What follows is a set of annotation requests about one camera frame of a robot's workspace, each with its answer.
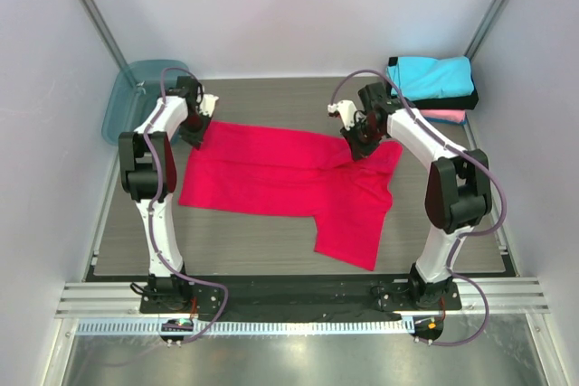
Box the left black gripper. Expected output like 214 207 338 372
179 109 214 150

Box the red t shirt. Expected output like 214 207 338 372
178 122 403 271

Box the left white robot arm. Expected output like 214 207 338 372
118 69 219 314

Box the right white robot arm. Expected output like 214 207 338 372
327 83 492 310

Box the teal plastic bin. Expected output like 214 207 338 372
101 60 189 147

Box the folded cyan t shirt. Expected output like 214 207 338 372
385 56 475 101

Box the folded pink t shirt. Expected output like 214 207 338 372
421 109 466 121

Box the folded black t shirt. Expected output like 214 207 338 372
386 56 479 111

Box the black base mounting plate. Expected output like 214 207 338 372
139 273 462 324

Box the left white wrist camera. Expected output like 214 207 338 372
198 93 220 118

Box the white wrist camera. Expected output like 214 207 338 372
327 100 357 130
198 93 220 118

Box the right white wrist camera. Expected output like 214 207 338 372
327 100 357 130

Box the white slotted cable duct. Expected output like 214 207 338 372
76 317 414 337

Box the aluminium extrusion rail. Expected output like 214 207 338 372
55 278 550 318

